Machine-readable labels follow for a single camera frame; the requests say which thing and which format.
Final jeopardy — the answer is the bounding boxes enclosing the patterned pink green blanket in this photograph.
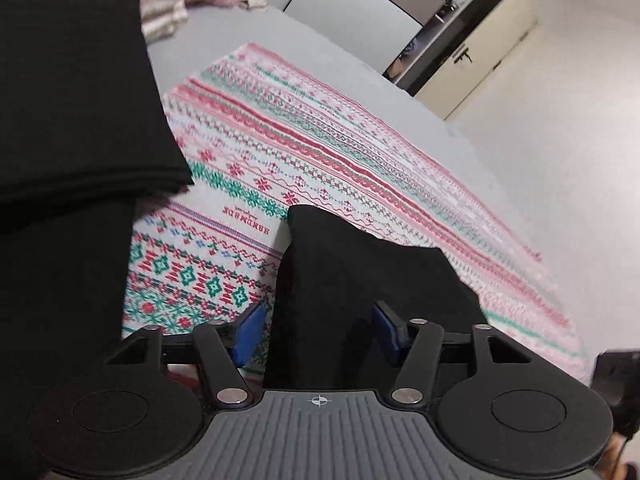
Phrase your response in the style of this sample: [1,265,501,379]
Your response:
[121,42,595,387]

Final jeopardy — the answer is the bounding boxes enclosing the dark folded cloth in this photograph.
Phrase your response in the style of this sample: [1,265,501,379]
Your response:
[0,0,195,480]

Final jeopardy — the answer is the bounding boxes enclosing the white brown sliding wardrobe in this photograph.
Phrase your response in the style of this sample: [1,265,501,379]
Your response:
[227,0,453,78]

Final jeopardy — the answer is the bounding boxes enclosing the cream door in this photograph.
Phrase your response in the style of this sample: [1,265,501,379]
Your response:
[414,0,540,122]

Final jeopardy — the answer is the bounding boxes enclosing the grey bed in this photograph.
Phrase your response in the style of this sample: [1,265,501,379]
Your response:
[144,2,640,378]

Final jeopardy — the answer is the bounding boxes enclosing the striped pink white cloth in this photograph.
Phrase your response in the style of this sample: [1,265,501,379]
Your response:
[107,0,195,42]

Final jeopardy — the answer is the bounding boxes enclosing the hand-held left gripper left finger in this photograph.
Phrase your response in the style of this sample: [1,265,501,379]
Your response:
[102,301,267,407]

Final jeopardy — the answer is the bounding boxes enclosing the black pants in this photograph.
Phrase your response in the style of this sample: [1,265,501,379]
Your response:
[262,204,490,392]

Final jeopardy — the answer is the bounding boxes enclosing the open shelf unit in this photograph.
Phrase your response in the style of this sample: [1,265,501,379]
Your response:
[382,0,512,97]

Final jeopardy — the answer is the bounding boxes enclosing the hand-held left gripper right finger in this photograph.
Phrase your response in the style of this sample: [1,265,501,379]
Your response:
[372,300,532,407]

